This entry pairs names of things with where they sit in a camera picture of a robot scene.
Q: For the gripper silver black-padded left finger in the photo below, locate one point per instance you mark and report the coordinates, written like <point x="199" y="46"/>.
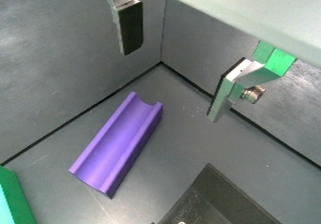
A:
<point x="128" y="16"/>

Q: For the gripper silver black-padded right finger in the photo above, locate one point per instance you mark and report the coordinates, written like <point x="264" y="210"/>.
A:
<point x="240" y="82"/>

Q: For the purple arch block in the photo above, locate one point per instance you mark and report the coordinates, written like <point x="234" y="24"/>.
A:
<point x="106" y="160"/>

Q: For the black arch fixture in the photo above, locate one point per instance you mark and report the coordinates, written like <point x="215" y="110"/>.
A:
<point x="216" y="201"/>

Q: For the green shape sorter board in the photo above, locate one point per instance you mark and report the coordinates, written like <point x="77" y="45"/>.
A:
<point x="15" y="211"/>

